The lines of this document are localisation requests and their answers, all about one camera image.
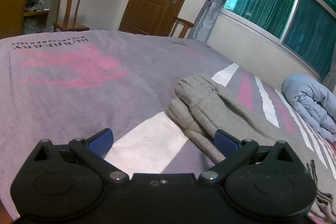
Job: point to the bed with striped sheet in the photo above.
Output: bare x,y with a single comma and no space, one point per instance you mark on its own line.
78,92

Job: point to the wooden shelf cabinet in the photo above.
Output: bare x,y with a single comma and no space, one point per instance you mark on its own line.
18,3

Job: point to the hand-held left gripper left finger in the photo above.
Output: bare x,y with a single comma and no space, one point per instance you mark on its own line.
101,140

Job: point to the wooden chair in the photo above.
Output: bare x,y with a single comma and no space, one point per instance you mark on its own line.
182,27
69,11

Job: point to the light blue folded duvet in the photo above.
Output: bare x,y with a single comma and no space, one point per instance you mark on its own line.
309,106

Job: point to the grey fringed cloth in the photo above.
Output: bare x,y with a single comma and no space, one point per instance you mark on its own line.
324,187

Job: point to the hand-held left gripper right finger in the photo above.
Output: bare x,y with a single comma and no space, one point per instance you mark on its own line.
226,142

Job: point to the grey pants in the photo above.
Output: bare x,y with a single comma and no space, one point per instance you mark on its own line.
210,108

